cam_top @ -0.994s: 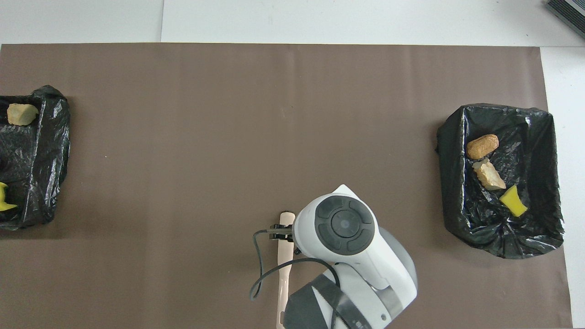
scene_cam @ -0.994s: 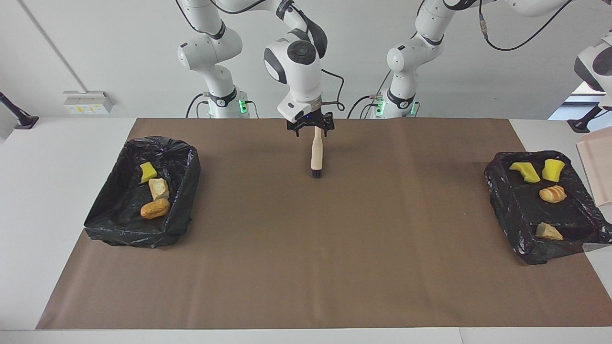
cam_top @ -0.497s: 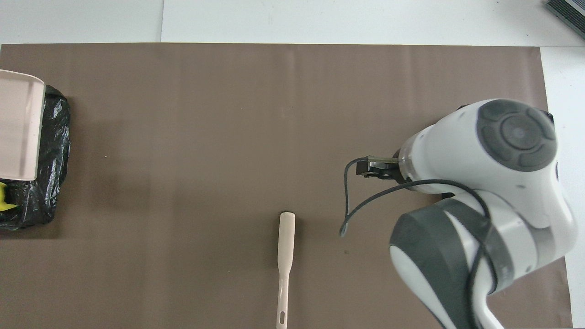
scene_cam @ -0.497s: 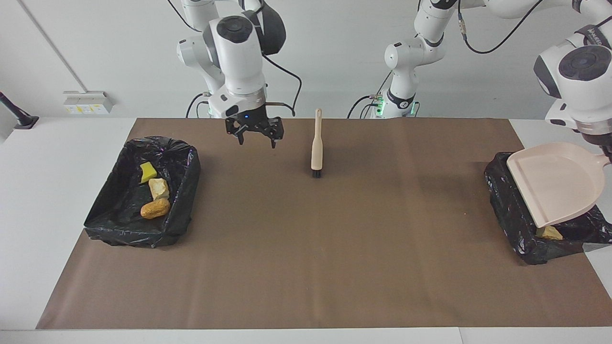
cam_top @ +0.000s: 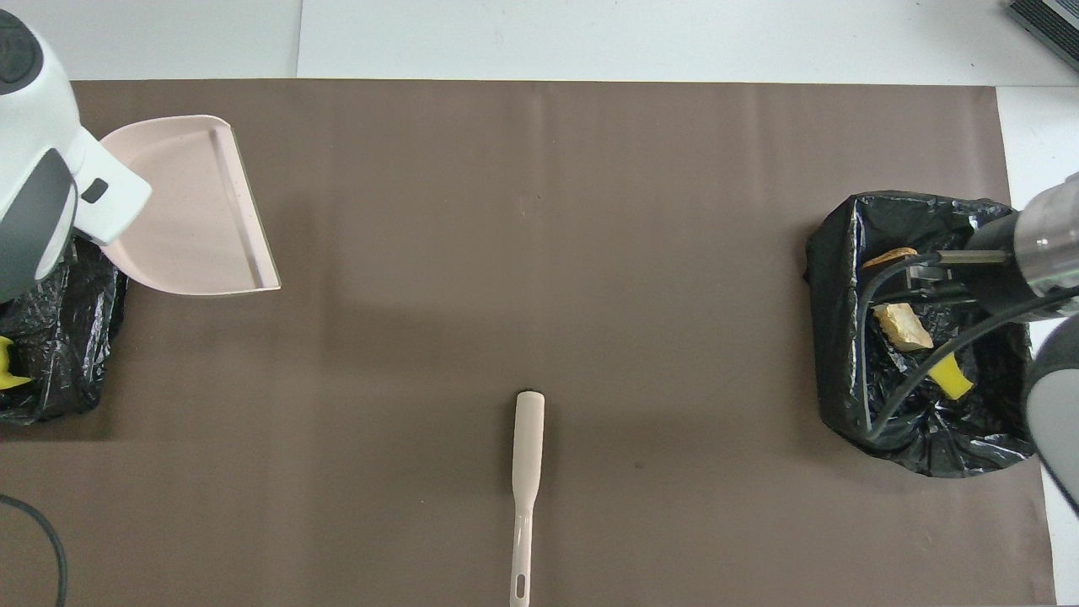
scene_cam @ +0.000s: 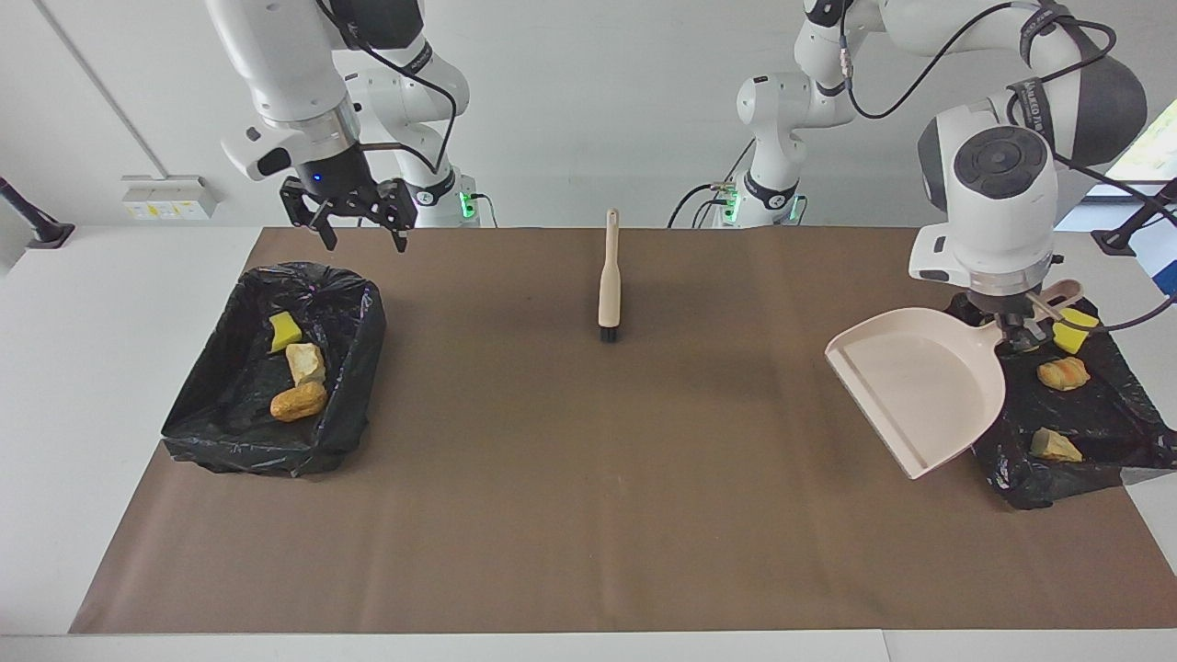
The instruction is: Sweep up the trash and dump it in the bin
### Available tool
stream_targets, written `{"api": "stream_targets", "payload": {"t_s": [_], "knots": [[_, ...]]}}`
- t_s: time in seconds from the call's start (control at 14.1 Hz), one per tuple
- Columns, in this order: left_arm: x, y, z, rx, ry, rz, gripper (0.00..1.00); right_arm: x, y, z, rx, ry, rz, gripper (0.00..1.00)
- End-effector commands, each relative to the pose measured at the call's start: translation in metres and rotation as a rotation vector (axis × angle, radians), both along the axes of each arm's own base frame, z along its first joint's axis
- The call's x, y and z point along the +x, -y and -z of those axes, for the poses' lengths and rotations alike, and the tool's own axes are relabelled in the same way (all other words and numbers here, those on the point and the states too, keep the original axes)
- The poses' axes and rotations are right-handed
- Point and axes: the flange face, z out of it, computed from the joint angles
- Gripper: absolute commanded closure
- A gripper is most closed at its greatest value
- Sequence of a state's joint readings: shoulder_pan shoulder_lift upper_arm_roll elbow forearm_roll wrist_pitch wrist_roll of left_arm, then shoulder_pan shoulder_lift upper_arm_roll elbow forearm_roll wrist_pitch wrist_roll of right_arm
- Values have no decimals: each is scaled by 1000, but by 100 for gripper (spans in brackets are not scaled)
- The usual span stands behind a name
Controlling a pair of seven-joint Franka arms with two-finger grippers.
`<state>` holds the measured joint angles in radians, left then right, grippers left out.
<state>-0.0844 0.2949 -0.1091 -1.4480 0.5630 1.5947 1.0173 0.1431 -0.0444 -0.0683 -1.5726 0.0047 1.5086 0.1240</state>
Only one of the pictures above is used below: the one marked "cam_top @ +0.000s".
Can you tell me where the dark slatted corner object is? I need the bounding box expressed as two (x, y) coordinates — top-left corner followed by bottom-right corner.
(1007, 0), (1079, 73)

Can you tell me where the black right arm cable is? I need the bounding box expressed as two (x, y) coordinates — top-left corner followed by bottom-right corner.
(856, 251), (1079, 439)

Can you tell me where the plain yellow sponge piece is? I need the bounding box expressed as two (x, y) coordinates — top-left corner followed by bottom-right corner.
(0, 336), (33, 390)

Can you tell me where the yellow sponge wedge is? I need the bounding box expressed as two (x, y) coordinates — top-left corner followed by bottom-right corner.
(927, 352), (974, 401)

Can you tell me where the beige brush with black bristles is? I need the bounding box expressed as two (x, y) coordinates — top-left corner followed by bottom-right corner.
(509, 390), (546, 607)

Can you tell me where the pale pink plastic dustpan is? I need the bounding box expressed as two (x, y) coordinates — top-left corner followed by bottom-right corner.
(99, 115), (282, 297)

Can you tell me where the brown paper table mat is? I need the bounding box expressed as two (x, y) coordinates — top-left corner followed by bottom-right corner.
(0, 80), (1056, 607)

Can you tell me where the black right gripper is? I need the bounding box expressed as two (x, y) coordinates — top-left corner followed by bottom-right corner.
(961, 212), (1026, 318)

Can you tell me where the brown bread roll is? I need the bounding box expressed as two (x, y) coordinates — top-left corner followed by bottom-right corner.
(862, 247), (920, 271)

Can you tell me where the bin lined with black bag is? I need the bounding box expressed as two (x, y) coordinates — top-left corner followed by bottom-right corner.
(0, 236), (129, 426)
(805, 191), (1042, 479)

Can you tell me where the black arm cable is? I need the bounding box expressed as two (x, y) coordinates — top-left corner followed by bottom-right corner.
(856, 251), (1079, 439)
(0, 495), (68, 607)

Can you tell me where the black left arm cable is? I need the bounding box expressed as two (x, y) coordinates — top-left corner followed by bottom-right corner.
(0, 495), (68, 607)

